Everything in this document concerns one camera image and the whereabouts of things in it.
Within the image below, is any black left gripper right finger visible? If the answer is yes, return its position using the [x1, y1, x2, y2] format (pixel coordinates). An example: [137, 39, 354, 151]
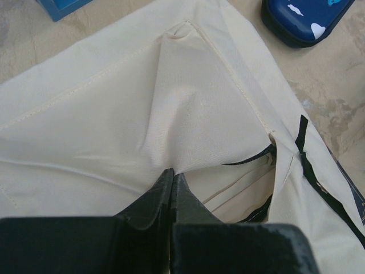
[171, 174, 319, 273]

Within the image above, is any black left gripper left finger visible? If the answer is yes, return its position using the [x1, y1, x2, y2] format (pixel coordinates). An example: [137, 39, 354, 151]
[1, 169, 174, 273]

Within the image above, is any beige canvas backpack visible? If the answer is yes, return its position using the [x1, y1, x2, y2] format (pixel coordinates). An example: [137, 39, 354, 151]
[1, 1, 364, 273]

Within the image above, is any blue pencil case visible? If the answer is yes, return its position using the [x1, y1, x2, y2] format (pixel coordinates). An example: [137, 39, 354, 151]
[261, 0, 354, 49]

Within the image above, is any blue colourful shelf unit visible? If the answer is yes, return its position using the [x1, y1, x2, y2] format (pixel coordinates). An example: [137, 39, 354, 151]
[36, 0, 92, 22]

